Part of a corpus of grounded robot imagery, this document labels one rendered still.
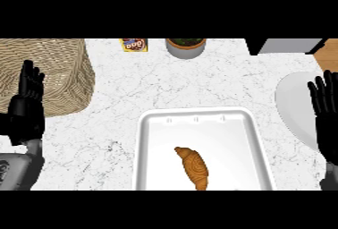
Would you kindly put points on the white rectangular tray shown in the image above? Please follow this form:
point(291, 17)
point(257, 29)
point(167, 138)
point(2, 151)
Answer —
point(202, 149)

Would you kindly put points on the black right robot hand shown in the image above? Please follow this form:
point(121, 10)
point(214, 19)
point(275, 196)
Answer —
point(326, 119)

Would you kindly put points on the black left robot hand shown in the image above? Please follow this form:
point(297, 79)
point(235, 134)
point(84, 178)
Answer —
point(25, 119)

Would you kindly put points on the brown wooden board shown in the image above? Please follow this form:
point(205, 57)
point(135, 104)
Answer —
point(328, 55)

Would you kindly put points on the yellow snack box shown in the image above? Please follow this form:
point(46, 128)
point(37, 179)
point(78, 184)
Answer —
point(135, 44)

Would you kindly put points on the white round plate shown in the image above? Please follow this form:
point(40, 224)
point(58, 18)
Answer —
point(295, 107)

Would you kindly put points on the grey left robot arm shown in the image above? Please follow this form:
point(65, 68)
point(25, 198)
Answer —
point(19, 167)

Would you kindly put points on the woven wicker basket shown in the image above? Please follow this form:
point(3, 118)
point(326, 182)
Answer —
point(47, 74)

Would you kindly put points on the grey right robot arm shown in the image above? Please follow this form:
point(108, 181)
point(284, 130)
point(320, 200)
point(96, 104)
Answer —
point(329, 182)

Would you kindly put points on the grey and black appliance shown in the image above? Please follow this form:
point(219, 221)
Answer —
point(285, 45)

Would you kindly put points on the grey plant pot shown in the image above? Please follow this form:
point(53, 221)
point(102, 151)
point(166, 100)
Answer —
point(186, 47)

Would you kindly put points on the brown croissant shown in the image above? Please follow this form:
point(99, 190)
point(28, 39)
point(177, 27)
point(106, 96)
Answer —
point(194, 167)

